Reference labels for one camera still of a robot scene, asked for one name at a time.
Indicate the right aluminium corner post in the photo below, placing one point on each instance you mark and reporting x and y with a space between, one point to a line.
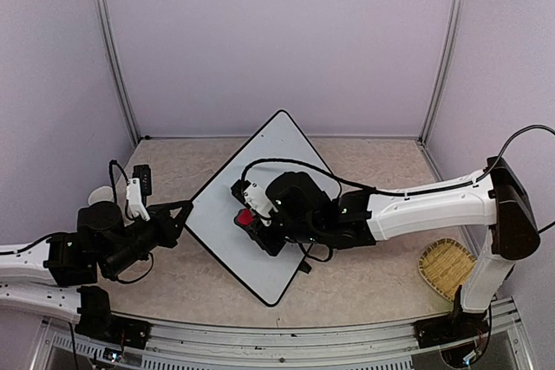
440 81

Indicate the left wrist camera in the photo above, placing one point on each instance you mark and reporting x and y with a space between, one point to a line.
138 189

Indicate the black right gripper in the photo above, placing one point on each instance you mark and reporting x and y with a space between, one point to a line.
272 245

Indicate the black whiteboard stand foot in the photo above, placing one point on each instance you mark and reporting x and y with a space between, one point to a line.
305 267

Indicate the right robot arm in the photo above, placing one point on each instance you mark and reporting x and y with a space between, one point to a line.
493 197

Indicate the white whiteboard black frame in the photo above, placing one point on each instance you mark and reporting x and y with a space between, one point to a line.
214 208

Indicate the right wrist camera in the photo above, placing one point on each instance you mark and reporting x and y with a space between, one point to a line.
254 198

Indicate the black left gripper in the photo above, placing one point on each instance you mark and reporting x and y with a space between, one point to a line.
170 235

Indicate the left aluminium corner post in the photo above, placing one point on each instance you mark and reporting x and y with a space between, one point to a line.
114 64

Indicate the red black whiteboard eraser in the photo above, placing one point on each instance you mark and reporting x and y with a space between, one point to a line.
244 218

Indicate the front aluminium rail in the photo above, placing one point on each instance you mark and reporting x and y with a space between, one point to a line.
173 345

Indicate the woven bamboo tray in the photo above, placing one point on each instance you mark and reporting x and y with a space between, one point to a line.
445 265

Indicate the aluminium corner post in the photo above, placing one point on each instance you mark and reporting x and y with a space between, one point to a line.
440 81
114 64

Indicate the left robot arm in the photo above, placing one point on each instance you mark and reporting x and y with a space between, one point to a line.
57 275

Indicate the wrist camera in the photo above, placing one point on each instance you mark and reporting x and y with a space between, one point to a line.
254 198
138 189

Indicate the light blue mug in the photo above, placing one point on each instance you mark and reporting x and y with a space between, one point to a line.
100 194

